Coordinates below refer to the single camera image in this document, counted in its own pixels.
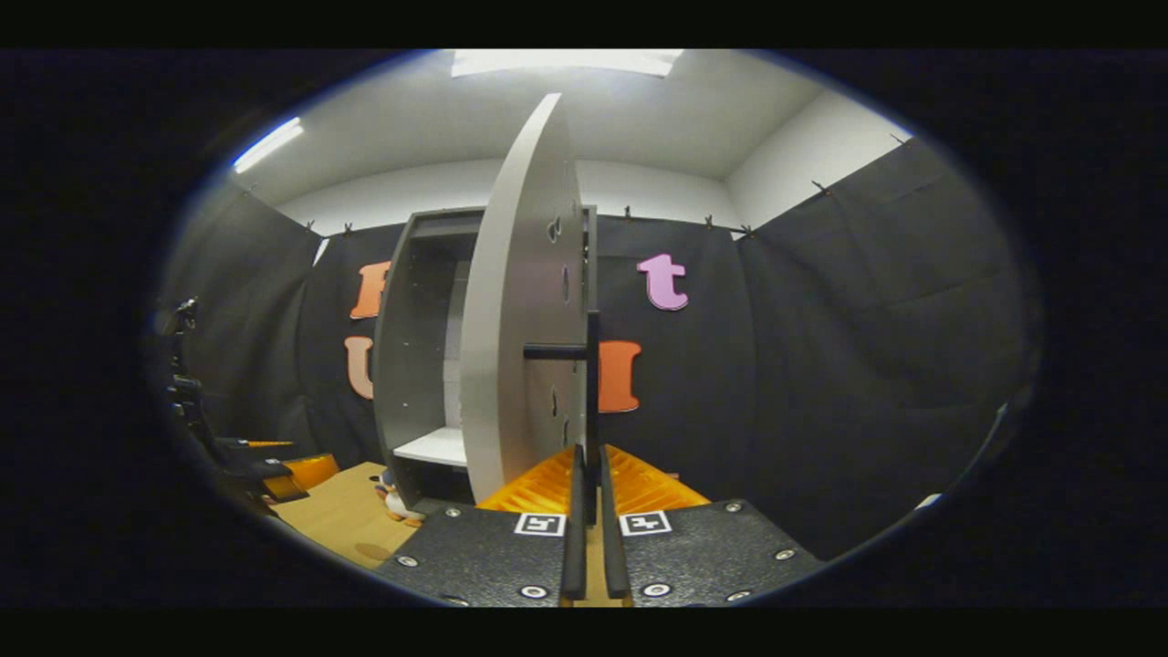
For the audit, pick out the white and orange figurine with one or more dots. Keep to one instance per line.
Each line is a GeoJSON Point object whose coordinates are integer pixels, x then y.
{"type": "Point", "coordinates": [400, 506]}

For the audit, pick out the grey cabinet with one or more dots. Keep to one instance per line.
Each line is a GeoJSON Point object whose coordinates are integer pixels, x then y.
{"type": "Point", "coordinates": [411, 365]}

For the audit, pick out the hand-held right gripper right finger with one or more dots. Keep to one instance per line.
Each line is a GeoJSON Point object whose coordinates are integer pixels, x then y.
{"type": "Point", "coordinates": [613, 557]}

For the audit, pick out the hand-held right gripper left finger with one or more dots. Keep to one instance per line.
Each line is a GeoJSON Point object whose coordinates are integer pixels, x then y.
{"type": "Point", "coordinates": [573, 547]}

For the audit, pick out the long ceiling light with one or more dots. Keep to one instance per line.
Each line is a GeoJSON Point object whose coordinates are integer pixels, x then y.
{"type": "Point", "coordinates": [267, 144]}

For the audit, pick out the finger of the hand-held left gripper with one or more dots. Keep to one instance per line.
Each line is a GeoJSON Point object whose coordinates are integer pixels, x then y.
{"type": "Point", "coordinates": [251, 461]}
{"type": "Point", "coordinates": [310, 470]}

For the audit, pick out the white cabinet shelf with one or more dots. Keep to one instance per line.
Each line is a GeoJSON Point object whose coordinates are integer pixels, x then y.
{"type": "Point", "coordinates": [438, 447]}

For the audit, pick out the black backdrop cloth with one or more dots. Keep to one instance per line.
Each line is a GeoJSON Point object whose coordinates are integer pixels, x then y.
{"type": "Point", "coordinates": [821, 365]}

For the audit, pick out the wide ceiling light panel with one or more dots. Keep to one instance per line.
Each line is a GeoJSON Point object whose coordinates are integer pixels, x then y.
{"type": "Point", "coordinates": [566, 62]}

